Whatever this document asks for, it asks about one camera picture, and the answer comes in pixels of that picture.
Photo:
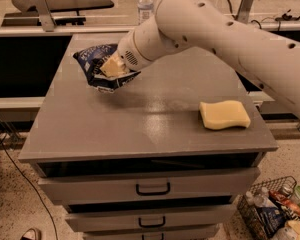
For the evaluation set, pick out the top drawer black handle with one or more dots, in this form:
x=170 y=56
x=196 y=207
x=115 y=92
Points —
x=152 y=190

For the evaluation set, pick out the right metal bracket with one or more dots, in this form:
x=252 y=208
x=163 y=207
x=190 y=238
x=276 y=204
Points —
x=244 y=11

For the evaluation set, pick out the bottom drawer black handle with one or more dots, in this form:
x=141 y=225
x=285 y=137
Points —
x=153 y=236

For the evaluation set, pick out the yellow sponge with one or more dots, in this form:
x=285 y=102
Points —
x=225 y=114

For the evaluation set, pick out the black wire basket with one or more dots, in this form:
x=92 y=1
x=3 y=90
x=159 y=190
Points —
x=249 y=212

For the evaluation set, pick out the grey drawer cabinet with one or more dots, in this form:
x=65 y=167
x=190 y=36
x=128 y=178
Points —
x=90 y=148

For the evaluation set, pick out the left metal bracket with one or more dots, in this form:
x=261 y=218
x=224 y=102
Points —
x=45 y=17

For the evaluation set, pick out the clear bottle in basket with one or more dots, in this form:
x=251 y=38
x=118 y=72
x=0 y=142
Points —
x=260 y=198

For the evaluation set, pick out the blue bag in basket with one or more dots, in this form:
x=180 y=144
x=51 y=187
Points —
x=272 y=219

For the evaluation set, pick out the blue chip bag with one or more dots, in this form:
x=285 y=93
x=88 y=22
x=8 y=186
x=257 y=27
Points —
x=92 y=59

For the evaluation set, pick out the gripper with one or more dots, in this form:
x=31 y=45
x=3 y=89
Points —
x=127 y=55

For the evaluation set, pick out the shoe on floor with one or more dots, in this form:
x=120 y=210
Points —
x=31 y=234

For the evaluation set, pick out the blue plastic water bottle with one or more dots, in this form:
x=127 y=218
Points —
x=145 y=10

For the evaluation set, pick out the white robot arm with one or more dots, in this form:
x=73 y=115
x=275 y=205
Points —
x=271 y=62

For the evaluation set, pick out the metal bracket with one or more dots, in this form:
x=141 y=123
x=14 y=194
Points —
x=244 y=11
x=45 y=17

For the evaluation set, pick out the drawer black handle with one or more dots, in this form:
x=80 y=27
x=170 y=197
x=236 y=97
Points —
x=153 y=236
x=152 y=190
x=151 y=223

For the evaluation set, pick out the red packet in basket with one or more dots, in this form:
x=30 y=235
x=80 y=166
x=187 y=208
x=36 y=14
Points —
x=282 y=199

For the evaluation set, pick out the middle drawer black handle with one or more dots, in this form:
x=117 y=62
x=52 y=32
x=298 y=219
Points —
x=151 y=223

